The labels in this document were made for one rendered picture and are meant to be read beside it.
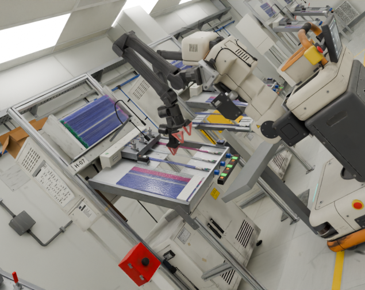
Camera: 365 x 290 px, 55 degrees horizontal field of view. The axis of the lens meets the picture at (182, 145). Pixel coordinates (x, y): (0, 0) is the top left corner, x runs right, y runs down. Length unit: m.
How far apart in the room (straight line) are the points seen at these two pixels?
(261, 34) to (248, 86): 4.86
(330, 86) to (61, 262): 2.93
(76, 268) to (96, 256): 0.25
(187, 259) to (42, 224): 1.88
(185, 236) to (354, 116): 1.26
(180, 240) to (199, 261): 0.18
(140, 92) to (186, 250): 1.88
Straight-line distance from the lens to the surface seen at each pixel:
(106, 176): 2.37
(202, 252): 2.37
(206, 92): 3.63
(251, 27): 6.77
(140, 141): 2.58
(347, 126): 1.67
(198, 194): 2.10
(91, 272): 3.81
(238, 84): 1.90
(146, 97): 3.64
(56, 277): 3.68
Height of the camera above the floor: 1.05
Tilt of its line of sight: 2 degrees down
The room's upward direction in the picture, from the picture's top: 44 degrees counter-clockwise
